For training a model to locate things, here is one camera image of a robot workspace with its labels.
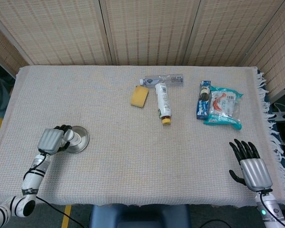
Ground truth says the blue cookie box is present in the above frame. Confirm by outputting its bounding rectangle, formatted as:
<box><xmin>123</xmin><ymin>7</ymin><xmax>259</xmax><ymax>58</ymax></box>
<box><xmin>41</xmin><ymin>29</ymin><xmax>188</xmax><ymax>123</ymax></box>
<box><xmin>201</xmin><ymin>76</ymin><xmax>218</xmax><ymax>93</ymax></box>
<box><xmin>196</xmin><ymin>80</ymin><xmax>212</xmax><ymax>120</ymax></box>

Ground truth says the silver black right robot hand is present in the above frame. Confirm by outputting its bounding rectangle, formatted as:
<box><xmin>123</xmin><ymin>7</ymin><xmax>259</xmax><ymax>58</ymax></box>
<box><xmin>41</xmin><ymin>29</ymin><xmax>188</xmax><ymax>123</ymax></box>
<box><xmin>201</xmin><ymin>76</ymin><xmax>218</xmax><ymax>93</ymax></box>
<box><xmin>228</xmin><ymin>139</ymin><xmax>273</xmax><ymax>192</ymax></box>

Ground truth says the dark blue-grey cloth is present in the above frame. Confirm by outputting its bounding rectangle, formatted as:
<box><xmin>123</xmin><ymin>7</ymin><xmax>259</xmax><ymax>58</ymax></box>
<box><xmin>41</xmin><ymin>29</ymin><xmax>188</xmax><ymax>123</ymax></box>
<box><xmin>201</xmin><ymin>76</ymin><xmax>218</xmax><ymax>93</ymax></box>
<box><xmin>0</xmin><ymin>58</ymin><xmax>16</xmax><ymax>117</ymax></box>

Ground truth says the clear plastic water bottle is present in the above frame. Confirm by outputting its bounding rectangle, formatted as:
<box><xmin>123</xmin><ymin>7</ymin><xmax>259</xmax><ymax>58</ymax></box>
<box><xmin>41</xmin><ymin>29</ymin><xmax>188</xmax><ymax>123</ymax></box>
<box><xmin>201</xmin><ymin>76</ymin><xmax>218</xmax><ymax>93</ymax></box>
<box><xmin>139</xmin><ymin>74</ymin><xmax>185</xmax><ymax>87</ymax></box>

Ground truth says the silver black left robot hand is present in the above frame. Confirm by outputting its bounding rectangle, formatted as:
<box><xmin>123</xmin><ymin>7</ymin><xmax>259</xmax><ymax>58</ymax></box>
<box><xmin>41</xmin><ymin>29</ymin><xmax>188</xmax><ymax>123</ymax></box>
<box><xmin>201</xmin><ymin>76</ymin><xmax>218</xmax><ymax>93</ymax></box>
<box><xmin>37</xmin><ymin>124</ymin><xmax>73</xmax><ymax>155</ymax></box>

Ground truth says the white paper cup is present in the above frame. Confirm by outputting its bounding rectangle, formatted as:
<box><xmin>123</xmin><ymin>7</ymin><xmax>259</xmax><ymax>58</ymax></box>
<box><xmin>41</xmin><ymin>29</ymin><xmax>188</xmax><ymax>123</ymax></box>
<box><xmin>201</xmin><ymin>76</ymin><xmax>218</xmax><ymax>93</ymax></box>
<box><xmin>63</xmin><ymin>130</ymin><xmax>82</xmax><ymax>146</ymax></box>

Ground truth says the woven bamboo screen panel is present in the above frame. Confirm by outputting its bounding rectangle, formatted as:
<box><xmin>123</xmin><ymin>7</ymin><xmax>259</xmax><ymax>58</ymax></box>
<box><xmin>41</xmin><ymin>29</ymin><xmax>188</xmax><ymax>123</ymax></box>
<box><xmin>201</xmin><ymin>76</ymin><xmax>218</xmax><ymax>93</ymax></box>
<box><xmin>182</xmin><ymin>0</ymin><xmax>285</xmax><ymax>67</ymax></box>
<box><xmin>0</xmin><ymin>0</ymin><xmax>114</xmax><ymax>66</ymax></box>
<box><xmin>0</xmin><ymin>19</ymin><xmax>30</xmax><ymax>76</ymax></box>
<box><xmin>239</xmin><ymin>0</ymin><xmax>285</xmax><ymax>95</ymax></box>
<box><xmin>99</xmin><ymin>0</ymin><xmax>201</xmax><ymax>67</ymax></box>

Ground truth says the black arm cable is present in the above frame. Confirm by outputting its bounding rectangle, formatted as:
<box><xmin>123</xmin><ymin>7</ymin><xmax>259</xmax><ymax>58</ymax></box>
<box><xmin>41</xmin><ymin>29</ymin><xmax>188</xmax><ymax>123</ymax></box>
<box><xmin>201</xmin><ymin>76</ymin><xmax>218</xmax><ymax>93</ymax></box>
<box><xmin>23</xmin><ymin>153</ymin><xmax>85</xmax><ymax>228</ymax></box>
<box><xmin>258</xmin><ymin>190</ymin><xmax>285</xmax><ymax>228</ymax></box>

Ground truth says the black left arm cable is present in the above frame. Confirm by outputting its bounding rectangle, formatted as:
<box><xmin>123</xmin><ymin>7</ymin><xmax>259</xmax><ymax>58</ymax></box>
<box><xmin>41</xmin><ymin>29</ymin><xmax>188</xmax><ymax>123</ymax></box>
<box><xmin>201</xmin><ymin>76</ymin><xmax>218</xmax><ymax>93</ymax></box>
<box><xmin>23</xmin><ymin>153</ymin><xmax>85</xmax><ymax>228</ymax></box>

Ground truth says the yellow green scouring sponge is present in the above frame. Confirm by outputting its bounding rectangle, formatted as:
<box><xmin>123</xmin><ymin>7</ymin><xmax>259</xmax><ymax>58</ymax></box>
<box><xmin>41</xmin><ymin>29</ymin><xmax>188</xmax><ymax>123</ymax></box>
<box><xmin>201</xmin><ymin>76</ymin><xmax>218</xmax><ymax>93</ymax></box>
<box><xmin>130</xmin><ymin>85</ymin><xmax>150</xmax><ymax>109</ymax></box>

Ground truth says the beige waffle weave tablecloth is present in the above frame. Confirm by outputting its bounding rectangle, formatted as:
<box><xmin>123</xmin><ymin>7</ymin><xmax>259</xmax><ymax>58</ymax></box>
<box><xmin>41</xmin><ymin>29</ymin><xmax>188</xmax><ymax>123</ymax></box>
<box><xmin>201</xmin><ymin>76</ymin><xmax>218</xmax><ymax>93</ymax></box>
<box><xmin>0</xmin><ymin>65</ymin><xmax>285</xmax><ymax>207</ymax></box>

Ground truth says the silver metal bowl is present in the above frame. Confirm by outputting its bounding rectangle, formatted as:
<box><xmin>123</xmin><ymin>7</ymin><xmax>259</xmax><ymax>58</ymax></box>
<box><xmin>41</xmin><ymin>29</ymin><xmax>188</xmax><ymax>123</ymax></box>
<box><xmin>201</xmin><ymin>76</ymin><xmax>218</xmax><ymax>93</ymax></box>
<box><xmin>61</xmin><ymin>125</ymin><xmax>90</xmax><ymax>154</ymax></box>

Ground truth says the white floor device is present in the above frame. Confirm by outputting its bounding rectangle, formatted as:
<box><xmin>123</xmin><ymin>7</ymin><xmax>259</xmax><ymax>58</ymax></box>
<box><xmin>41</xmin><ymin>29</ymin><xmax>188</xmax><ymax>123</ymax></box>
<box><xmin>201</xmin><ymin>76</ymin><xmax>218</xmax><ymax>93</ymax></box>
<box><xmin>274</xmin><ymin>110</ymin><xmax>285</xmax><ymax>123</ymax></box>

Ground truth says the white bottle yellow cap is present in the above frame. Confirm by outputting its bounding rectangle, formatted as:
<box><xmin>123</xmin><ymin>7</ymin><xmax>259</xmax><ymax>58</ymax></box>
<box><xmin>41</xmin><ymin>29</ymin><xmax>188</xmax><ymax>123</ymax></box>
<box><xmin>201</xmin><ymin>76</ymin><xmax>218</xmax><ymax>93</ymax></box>
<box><xmin>154</xmin><ymin>83</ymin><xmax>172</xmax><ymax>126</ymax></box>

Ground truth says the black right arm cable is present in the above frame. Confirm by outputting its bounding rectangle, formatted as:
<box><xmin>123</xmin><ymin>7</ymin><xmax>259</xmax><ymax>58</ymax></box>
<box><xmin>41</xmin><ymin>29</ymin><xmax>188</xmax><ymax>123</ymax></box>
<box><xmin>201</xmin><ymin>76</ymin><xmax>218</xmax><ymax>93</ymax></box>
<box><xmin>258</xmin><ymin>190</ymin><xmax>285</xmax><ymax>228</ymax></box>

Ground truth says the teal snack bag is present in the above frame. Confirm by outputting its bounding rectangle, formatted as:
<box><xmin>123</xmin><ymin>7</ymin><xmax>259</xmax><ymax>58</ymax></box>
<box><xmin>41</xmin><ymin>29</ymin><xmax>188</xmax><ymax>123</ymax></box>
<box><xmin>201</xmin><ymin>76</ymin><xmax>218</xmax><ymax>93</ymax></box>
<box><xmin>203</xmin><ymin>85</ymin><xmax>244</xmax><ymax>131</ymax></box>

